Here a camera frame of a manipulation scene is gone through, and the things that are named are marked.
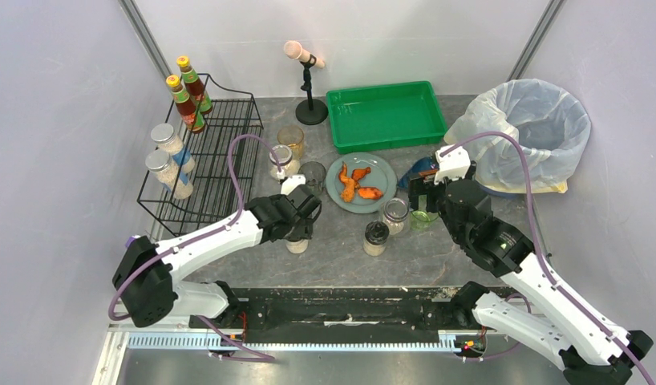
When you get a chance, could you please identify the trash bin with plastic bag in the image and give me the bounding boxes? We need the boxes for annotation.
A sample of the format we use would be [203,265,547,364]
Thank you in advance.
[443,79,592,195]

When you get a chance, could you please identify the smoky grey glass cup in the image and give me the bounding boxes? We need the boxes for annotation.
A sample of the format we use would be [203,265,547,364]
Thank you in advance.
[298,161,326,196]

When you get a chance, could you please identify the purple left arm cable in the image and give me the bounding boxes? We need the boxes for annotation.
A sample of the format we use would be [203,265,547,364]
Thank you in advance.
[107,133,285,365]

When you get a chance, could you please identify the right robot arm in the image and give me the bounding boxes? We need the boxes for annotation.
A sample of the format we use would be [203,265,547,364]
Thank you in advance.
[408,175,654,384]

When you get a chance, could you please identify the grey round plate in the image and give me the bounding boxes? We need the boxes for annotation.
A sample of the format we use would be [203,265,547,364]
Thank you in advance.
[325,152,398,214]

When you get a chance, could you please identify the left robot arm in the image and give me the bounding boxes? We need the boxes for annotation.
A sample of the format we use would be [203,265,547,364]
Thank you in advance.
[109,184,322,328]

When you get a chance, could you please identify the glass jar near green cup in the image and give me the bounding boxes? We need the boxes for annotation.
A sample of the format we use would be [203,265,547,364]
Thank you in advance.
[381,198,410,236]

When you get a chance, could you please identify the amber glass cup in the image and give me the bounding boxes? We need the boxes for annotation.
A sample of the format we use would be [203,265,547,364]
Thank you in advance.
[277,125,305,160]

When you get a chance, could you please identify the black lid spice jar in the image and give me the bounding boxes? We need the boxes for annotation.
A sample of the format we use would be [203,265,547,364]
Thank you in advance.
[285,239,309,254]

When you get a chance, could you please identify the dark blue leaf plate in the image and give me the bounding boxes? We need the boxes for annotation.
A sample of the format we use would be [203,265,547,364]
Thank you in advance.
[397,156,439,190]

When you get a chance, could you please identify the beige microphone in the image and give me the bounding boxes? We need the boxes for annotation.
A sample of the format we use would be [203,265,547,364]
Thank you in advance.
[283,40,326,69]

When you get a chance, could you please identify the green plastic tray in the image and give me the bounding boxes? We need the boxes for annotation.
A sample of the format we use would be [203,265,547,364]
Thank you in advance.
[326,81,448,154]

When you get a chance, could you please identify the green glass cup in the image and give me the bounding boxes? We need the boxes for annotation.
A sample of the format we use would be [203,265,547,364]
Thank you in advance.
[411,210,439,231]

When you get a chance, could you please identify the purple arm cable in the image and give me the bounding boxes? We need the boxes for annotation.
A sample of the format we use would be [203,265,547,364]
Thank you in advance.
[107,133,285,365]
[439,131,656,385]

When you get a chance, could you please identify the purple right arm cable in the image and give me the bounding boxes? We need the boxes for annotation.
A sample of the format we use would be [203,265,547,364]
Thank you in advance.
[439,131,656,385]

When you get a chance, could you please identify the orange chicken drumstick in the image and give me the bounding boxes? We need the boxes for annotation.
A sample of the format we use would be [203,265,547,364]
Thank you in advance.
[350,167,371,182]

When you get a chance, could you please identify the sauce bottle yellow cap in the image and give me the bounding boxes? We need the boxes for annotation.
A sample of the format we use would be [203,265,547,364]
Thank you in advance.
[165,75,205,133]

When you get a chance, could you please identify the orange breaded chicken strip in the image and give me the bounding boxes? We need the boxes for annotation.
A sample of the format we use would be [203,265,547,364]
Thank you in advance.
[341,180,356,203]

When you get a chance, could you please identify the orange fried chicken piece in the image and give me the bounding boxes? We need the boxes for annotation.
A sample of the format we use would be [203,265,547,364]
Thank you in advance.
[358,187,383,201]

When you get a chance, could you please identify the glass jar silver rim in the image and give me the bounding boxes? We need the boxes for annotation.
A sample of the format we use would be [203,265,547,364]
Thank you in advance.
[269,144,300,181]

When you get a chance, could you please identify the black microphone stand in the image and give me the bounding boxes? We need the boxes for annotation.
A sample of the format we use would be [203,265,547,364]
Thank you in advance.
[295,54,328,125]

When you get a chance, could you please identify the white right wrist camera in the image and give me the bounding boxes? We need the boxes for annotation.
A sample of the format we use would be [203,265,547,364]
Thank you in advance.
[434,145,472,184]

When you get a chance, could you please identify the black knob lid jar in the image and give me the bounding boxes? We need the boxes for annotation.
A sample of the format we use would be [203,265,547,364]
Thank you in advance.
[363,221,390,257]

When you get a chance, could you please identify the blue label spice jar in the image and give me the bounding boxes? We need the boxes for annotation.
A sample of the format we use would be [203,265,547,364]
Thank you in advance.
[151,123,196,173]
[144,149,194,200]

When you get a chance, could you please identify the black wire rack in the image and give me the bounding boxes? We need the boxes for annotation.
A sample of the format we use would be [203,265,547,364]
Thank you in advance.
[136,73,264,239]

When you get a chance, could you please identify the orange chicken wing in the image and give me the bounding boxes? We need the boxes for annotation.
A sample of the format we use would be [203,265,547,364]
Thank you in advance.
[338,163,357,190]

